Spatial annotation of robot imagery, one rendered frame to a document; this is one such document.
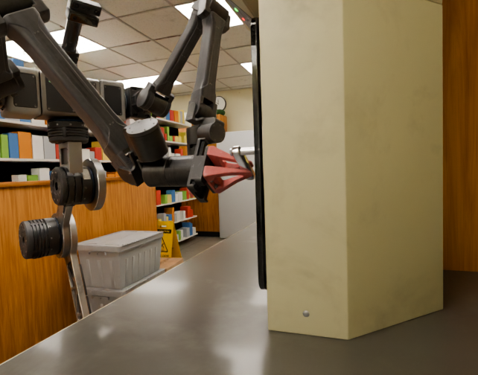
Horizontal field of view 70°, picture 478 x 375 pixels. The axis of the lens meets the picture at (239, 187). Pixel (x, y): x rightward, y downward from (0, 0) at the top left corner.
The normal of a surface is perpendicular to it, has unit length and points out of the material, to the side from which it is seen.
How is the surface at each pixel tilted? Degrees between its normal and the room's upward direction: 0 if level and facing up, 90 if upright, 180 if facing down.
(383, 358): 0
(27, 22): 74
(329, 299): 90
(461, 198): 90
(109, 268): 95
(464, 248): 90
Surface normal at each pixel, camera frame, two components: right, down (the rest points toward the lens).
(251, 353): -0.04, -1.00
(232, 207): -0.33, 0.06
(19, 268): 0.95, -0.01
